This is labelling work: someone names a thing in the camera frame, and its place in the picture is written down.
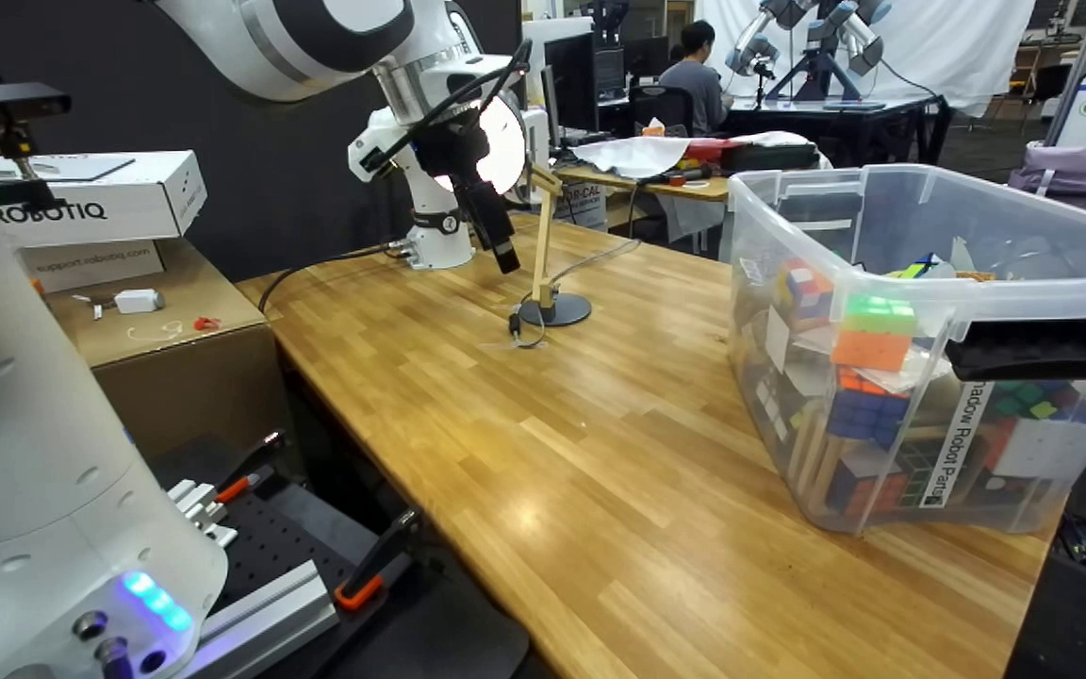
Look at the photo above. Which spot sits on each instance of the wooden background desk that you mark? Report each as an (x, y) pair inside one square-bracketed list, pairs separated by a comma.
[(694, 190)]

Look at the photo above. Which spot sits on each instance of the silver metal bracket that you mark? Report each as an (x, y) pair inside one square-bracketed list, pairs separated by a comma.
[(197, 505)]

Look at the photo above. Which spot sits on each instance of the purple bag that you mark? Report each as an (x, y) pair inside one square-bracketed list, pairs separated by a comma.
[(1075, 170)]

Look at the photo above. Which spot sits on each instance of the black computer monitor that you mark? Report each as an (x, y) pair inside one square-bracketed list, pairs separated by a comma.
[(574, 80)]

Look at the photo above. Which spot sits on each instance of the green puzzle cube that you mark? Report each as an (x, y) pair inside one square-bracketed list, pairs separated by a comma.
[(1034, 406)]

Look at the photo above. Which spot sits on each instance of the black background table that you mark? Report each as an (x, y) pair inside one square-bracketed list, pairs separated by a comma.
[(840, 126)]

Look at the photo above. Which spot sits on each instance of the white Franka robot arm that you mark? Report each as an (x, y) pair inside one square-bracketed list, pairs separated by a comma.
[(18, 437)]

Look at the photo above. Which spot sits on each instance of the black breadboard platform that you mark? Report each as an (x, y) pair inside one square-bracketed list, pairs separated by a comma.
[(444, 629)]

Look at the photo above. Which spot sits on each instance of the pastel green orange cube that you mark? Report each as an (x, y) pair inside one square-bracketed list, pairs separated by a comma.
[(875, 332)]

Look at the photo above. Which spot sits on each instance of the brown cardboard box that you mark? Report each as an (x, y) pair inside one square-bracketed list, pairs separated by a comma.
[(177, 362)]

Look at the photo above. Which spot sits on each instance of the aluminium extrusion rail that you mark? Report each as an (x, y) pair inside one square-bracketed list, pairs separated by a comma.
[(261, 615)]

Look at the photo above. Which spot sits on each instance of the blue puzzle cube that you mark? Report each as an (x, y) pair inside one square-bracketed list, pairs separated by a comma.
[(867, 417)]

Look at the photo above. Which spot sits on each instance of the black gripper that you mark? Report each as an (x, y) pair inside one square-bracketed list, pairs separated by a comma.
[(451, 136)]

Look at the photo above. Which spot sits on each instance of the white cloth on desk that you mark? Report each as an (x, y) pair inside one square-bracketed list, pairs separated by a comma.
[(632, 156)]

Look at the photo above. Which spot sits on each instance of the small red cap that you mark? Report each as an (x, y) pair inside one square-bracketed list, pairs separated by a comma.
[(206, 323)]

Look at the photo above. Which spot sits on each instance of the small white adapter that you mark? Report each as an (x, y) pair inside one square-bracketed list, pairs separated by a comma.
[(132, 298)]

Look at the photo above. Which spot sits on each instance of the white curtain sheet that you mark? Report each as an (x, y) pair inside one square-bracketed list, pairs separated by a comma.
[(945, 49)]

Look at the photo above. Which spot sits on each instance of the grey gripper rig on tripod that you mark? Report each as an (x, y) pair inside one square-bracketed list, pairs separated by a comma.
[(818, 40)]

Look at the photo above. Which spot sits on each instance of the black office chair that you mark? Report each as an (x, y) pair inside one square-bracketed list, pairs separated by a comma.
[(650, 110)]

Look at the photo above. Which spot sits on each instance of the white Robotiq cardboard box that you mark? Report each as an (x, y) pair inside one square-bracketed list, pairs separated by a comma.
[(95, 195)]

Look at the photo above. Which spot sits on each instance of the white robot arm black-banded base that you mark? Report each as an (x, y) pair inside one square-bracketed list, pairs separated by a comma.
[(435, 248)]

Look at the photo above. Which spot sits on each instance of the clear plastic storage box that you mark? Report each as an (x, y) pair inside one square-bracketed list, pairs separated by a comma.
[(1019, 298)]

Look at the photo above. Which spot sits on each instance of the seated person grey shirt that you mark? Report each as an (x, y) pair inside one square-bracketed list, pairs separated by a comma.
[(694, 80)]

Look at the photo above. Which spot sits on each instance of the white label strip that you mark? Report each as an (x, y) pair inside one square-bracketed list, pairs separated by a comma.
[(953, 447)]

